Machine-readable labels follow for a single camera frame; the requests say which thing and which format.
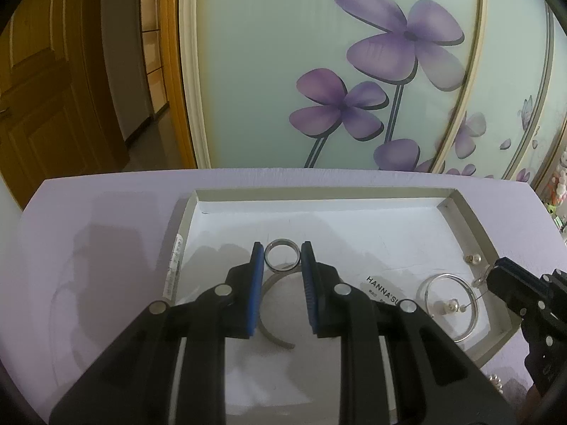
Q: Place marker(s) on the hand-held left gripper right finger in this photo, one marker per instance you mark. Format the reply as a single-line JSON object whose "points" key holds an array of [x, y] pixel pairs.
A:
{"points": [[308, 287]]}

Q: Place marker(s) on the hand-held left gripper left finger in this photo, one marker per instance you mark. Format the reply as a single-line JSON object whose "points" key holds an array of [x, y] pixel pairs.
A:
{"points": [[253, 292]]}

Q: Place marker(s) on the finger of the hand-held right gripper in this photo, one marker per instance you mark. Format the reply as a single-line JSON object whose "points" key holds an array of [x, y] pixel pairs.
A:
{"points": [[516, 268], [505, 287]]}

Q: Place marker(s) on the pearl stud earring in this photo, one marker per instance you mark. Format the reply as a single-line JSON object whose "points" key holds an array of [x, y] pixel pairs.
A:
{"points": [[443, 306], [469, 258]]}

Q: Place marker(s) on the grey cuff bangle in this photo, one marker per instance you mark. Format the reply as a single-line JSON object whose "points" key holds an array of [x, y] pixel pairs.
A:
{"points": [[277, 338]]}

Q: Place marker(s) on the shallow grey jewelry box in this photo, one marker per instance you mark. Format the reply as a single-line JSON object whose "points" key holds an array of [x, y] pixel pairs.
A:
{"points": [[354, 230]]}

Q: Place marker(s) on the silver hoop earring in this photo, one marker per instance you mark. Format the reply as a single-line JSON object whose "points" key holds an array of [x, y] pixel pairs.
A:
{"points": [[420, 294]]}

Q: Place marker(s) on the plush toy bouquet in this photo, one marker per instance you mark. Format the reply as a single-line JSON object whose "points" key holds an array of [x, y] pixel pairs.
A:
{"points": [[560, 186]]}

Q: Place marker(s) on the floral glass wardrobe door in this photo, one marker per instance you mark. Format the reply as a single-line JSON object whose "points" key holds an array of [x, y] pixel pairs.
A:
{"points": [[265, 53], [551, 119], [509, 75]]}

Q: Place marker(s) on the gridded glass partition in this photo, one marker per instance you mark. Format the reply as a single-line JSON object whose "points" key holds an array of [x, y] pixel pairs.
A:
{"points": [[153, 53]]}

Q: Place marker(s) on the wooden door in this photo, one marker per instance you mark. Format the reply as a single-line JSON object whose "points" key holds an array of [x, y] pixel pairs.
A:
{"points": [[35, 97]]}

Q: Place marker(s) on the wooden door frame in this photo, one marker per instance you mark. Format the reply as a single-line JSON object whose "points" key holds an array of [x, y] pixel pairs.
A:
{"points": [[177, 75]]}

